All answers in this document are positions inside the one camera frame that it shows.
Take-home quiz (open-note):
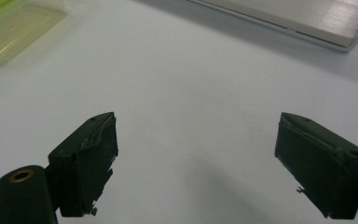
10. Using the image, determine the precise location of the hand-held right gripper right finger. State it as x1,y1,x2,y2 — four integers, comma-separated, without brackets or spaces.
274,112,358,220

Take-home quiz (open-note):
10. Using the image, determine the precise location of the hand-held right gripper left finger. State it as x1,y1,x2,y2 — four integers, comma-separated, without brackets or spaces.
48,111,119,218

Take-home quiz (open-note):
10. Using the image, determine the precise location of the translucent green plastic tray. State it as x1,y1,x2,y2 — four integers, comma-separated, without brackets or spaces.
0,0,68,71

